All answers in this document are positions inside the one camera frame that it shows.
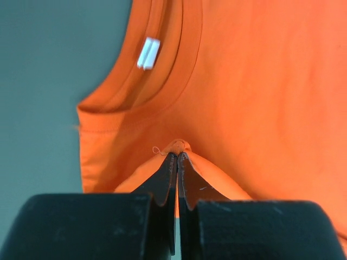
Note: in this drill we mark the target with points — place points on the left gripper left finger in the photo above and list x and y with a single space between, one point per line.
136 225

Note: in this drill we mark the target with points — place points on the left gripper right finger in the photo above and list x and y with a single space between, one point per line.
215 227

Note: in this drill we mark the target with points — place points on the orange t shirt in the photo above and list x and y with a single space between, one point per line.
253 91

